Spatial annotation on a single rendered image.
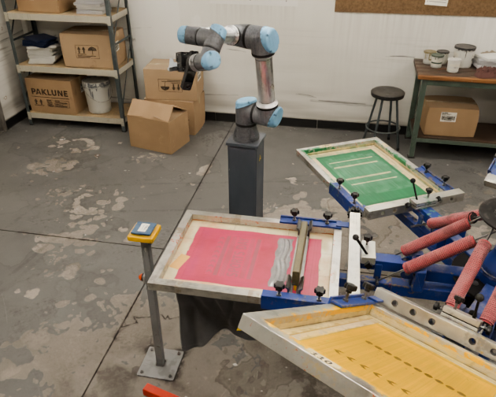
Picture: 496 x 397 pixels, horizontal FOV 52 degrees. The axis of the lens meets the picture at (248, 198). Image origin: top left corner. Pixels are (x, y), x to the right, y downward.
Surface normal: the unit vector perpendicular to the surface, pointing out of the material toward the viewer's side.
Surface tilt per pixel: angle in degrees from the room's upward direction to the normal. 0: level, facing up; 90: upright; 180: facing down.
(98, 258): 0
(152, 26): 90
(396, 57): 90
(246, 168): 90
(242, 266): 0
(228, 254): 0
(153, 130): 90
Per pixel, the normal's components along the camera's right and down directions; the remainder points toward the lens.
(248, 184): -0.28, 0.50
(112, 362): 0.00, -0.86
